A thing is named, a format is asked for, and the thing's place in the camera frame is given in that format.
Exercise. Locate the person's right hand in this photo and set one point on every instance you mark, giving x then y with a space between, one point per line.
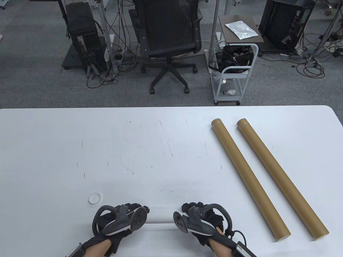
214 218

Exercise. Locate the person's left hand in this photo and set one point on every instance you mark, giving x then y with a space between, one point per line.
118 237

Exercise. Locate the white plastic tube cap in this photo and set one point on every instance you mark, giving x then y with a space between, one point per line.
90 199

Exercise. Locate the green striped mouse pad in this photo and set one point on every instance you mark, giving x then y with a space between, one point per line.
160 215

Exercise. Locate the brown cardboard mailing tube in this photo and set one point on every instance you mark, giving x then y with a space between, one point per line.
278 174
246 174

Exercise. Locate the person's left forearm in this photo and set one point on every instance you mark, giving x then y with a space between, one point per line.
97 249

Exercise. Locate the person's right forearm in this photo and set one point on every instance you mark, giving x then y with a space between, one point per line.
222 250

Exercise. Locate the grey left hand controller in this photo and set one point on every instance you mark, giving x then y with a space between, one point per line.
138 218

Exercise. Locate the grey hand controller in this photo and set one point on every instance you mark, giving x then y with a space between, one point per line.
138 218
180 222

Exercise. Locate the grey right hand controller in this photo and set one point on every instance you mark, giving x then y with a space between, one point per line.
180 222

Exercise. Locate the crumpled white paper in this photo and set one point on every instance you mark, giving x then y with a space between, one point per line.
231 92

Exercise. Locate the white wheeled utility cart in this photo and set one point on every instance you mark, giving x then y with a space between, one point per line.
230 80

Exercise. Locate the black bag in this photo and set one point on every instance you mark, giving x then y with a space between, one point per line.
235 57

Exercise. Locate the brown side table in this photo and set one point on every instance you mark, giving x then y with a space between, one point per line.
233 36

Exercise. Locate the silver plastic bag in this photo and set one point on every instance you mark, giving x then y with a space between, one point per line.
241 29

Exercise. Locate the metal pole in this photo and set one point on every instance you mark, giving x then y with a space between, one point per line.
214 26

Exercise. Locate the black mesh office chair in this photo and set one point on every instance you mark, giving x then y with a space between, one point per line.
168 29

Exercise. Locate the black equipment rack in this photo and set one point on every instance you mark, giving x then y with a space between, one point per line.
284 24

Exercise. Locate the black computer tower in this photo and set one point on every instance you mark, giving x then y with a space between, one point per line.
80 29

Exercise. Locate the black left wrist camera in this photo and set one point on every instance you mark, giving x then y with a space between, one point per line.
77 251

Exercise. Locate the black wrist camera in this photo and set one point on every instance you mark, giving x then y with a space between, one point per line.
77 251
245 251

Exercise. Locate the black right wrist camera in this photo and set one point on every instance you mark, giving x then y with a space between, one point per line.
245 251

